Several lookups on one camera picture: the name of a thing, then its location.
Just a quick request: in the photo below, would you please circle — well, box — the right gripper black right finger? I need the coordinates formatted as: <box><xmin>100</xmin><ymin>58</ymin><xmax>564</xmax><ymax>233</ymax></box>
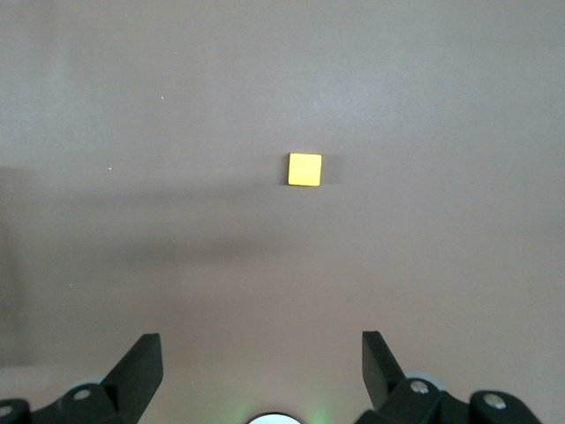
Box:
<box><xmin>357</xmin><ymin>329</ymin><xmax>542</xmax><ymax>424</ymax></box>

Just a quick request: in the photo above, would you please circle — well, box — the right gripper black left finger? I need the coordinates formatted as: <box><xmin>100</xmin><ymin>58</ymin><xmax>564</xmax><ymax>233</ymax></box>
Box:
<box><xmin>30</xmin><ymin>333</ymin><xmax>163</xmax><ymax>424</ymax></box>

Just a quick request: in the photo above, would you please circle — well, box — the yellow wooden block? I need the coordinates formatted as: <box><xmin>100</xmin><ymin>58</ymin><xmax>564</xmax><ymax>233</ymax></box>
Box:
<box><xmin>286</xmin><ymin>152</ymin><xmax>323</xmax><ymax>187</ymax></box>

